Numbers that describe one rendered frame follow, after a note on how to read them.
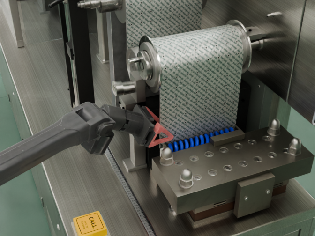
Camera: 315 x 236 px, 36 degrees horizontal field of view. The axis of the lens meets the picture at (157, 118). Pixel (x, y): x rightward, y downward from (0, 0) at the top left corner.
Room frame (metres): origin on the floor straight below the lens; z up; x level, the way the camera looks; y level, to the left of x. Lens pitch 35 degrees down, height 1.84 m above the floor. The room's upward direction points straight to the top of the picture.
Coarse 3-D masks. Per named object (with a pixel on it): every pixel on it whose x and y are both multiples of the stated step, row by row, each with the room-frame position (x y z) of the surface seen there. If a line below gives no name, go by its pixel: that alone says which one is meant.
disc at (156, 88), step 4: (144, 36) 1.11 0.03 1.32; (148, 36) 1.10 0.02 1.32; (140, 40) 1.14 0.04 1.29; (144, 40) 1.11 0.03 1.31; (148, 40) 1.09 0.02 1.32; (140, 44) 1.14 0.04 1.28; (152, 44) 1.06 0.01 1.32; (152, 48) 1.06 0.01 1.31; (156, 48) 1.05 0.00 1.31; (156, 52) 1.04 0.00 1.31; (156, 56) 1.04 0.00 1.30; (156, 60) 1.04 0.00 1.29; (160, 64) 1.03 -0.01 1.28; (160, 68) 1.02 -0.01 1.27; (160, 72) 1.02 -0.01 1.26; (160, 76) 1.02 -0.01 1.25; (160, 80) 1.02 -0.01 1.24; (156, 84) 1.04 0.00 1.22; (160, 84) 1.02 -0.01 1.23; (152, 88) 1.07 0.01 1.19; (156, 88) 1.04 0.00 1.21; (156, 92) 1.05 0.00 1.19
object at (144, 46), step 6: (240, 36) 1.15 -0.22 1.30; (144, 42) 1.10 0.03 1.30; (144, 48) 1.10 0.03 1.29; (150, 48) 1.07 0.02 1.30; (246, 48) 1.14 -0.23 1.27; (150, 54) 1.06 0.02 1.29; (246, 54) 1.13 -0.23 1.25; (156, 66) 1.04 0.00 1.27; (156, 72) 1.03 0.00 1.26; (156, 78) 1.03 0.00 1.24; (150, 84) 1.06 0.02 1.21
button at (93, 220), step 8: (80, 216) 0.87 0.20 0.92; (88, 216) 0.87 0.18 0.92; (96, 216) 0.87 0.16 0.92; (80, 224) 0.85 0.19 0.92; (88, 224) 0.85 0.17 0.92; (96, 224) 0.85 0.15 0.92; (104, 224) 0.85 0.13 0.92; (80, 232) 0.82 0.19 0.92; (88, 232) 0.82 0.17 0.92; (96, 232) 0.82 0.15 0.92; (104, 232) 0.83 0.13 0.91
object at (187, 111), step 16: (224, 80) 1.10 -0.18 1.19; (240, 80) 1.12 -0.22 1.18; (160, 96) 1.03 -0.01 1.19; (176, 96) 1.05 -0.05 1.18; (192, 96) 1.07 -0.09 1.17; (208, 96) 1.09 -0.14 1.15; (224, 96) 1.10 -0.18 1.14; (160, 112) 1.03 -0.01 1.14; (176, 112) 1.05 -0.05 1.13; (192, 112) 1.07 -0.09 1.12; (208, 112) 1.09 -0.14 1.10; (224, 112) 1.11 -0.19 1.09; (176, 128) 1.05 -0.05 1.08; (192, 128) 1.07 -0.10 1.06; (208, 128) 1.09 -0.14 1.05; (224, 128) 1.11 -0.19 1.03; (160, 144) 1.03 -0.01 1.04
